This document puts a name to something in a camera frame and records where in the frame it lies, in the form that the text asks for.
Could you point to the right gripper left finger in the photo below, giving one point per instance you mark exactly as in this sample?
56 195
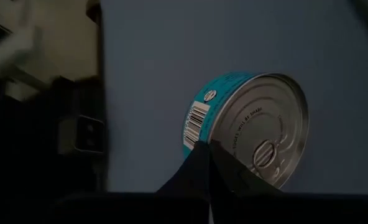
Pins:
190 186

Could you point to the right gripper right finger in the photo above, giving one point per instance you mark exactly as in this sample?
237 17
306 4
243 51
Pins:
233 193

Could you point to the teal label tuna can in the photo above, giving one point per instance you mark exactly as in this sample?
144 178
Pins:
258 118

